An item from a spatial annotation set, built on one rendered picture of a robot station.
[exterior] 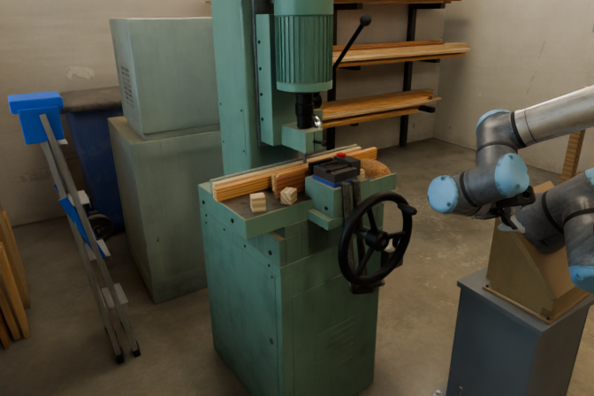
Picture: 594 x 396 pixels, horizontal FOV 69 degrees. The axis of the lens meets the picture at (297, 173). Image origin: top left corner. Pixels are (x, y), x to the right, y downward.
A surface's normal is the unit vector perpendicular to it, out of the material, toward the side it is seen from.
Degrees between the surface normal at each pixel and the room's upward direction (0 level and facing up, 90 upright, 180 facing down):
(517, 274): 90
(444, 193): 73
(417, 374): 0
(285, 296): 90
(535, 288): 90
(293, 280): 90
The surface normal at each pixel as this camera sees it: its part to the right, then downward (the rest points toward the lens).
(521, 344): -0.86, 0.19
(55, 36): 0.52, 0.29
